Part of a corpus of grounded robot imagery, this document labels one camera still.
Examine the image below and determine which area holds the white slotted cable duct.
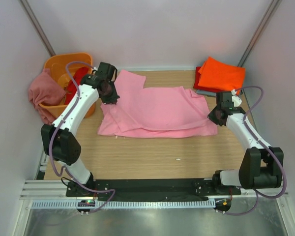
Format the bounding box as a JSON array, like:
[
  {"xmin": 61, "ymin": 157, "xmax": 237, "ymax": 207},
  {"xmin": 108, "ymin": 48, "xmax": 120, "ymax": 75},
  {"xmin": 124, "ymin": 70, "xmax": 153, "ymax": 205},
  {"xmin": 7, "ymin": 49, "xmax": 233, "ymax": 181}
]
[{"xmin": 31, "ymin": 199, "xmax": 215, "ymax": 210}]

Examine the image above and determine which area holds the orange plastic basket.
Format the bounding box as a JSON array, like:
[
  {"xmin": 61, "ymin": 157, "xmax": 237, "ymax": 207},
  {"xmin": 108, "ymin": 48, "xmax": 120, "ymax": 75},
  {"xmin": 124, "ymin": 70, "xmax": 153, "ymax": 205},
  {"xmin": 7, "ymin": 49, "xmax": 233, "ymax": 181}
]
[{"xmin": 40, "ymin": 53, "xmax": 93, "ymax": 118}]

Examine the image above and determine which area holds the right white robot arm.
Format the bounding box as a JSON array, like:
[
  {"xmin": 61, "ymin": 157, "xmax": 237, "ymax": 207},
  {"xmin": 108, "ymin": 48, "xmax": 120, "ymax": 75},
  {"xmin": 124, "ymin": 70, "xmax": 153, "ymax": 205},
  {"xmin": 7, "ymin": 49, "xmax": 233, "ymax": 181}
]
[{"xmin": 207, "ymin": 91, "xmax": 284, "ymax": 189}]

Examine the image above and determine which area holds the dusty pink shirt on basket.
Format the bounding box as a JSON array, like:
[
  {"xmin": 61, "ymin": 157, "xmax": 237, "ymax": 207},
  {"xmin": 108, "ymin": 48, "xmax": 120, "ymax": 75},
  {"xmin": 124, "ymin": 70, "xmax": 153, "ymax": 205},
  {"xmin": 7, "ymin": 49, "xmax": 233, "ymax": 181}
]
[{"xmin": 28, "ymin": 68, "xmax": 65, "ymax": 124}]

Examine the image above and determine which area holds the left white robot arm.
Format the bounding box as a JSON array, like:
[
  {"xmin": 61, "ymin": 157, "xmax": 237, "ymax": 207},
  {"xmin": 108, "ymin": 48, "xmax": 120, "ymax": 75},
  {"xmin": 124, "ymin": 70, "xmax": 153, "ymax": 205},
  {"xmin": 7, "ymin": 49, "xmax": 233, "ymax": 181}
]
[{"xmin": 41, "ymin": 62, "xmax": 119, "ymax": 186}]

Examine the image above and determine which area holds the folded red t-shirt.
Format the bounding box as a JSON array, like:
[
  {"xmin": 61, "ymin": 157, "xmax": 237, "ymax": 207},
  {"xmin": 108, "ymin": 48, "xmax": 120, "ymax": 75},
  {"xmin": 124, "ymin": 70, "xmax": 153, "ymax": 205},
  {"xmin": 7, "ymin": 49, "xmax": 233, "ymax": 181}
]
[{"xmin": 193, "ymin": 66, "xmax": 227, "ymax": 94}]

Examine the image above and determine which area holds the pink t-shirt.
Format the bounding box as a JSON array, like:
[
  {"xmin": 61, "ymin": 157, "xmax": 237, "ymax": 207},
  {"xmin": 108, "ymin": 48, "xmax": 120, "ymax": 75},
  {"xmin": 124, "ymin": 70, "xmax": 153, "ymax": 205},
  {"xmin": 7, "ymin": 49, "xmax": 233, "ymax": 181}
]
[{"xmin": 97, "ymin": 70, "xmax": 218, "ymax": 138}]

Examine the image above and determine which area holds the folded grey t-shirt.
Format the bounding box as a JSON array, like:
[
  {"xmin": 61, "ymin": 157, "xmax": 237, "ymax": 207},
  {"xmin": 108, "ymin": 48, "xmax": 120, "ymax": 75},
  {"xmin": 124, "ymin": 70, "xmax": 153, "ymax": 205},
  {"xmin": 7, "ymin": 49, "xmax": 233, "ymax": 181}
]
[{"xmin": 196, "ymin": 89, "xmax": 216, "ymax": 97}]

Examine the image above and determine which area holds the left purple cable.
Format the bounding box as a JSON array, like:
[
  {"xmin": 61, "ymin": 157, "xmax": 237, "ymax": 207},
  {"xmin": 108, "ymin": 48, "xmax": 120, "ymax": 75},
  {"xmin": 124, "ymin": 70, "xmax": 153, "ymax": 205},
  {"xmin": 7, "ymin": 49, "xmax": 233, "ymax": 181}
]
[{"xmin": 49, "ymin": 61, "xmax": 116, "ymax": 213}]

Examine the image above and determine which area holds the red shirt in basket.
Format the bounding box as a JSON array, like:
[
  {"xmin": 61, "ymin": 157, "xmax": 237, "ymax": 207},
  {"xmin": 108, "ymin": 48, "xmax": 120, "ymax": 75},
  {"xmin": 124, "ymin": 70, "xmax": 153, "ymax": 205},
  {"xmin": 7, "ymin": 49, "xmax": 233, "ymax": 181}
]
[{"xmin": 64, "ymin": 66, "xmax": 89, "ymax": 105}]

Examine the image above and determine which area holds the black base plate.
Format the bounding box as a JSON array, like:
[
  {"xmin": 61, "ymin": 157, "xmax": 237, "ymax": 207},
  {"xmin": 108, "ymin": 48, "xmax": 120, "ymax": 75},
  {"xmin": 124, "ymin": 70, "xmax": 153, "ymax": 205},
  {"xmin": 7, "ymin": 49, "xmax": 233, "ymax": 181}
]
[{"xmin": 66, "ymin": 178, "xmax": 241, "ymax": 202}]

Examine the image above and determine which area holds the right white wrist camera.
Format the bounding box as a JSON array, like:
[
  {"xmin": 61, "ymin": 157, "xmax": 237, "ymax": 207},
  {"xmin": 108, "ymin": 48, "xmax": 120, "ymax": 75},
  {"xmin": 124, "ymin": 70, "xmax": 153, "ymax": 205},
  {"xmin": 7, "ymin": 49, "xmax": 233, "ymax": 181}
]
[{"xmin": 231, "ymin": 89, "xmax": 242, "ymax": 107}]

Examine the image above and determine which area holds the folded orange t-shirt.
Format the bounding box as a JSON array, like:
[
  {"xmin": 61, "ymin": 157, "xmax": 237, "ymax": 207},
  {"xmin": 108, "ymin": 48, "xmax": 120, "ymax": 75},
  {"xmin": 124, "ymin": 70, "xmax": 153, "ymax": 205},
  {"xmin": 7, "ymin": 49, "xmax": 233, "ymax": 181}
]
[{"xmin": 196, "ymin": 57, "xmax": 245, "ymax": 92}]

